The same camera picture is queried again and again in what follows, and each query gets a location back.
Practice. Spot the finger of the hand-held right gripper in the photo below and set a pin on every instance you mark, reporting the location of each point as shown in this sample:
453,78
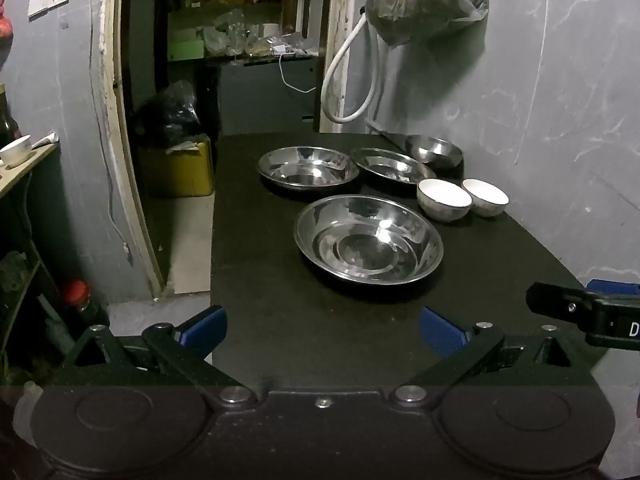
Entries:
612,287
550,300

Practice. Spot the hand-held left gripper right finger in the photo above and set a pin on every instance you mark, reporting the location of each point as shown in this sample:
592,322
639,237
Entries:
442,332

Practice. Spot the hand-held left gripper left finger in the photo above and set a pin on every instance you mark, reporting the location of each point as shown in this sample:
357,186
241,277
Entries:
202,332

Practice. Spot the large steel basin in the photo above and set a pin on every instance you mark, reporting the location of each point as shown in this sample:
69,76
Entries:
370,240

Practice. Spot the white ceramic bowl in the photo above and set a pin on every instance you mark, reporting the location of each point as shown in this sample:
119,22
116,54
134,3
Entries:
16,150
442,200
486,197

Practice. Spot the small steel bowl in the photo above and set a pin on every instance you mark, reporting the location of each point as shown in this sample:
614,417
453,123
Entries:
435,149

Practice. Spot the red-capped dark bottle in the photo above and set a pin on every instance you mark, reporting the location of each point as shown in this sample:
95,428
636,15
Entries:
82,305

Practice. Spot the yellow container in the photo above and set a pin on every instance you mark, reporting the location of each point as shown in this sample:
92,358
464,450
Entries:
180,170

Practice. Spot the black plastic bag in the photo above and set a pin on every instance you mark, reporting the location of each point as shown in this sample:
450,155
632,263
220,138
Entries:
167,110

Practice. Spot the wooden counter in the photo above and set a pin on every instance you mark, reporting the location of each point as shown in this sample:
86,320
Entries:
20,175

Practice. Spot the dark cabinet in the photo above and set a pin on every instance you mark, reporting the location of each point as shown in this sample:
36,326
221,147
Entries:
265,95

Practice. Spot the white paper piece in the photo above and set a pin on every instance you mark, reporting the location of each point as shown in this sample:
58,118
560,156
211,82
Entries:
46,140

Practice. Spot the green box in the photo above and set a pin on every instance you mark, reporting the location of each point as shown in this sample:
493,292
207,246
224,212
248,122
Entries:
186,49

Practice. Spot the dark glass bottle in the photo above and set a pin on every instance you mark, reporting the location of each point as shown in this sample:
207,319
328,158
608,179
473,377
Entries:
7,125

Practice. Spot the clear plastic bag dark contents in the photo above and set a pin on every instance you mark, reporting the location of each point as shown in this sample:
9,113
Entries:
425,0

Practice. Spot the cream door frame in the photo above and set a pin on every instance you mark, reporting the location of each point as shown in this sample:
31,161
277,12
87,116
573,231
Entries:
112,135

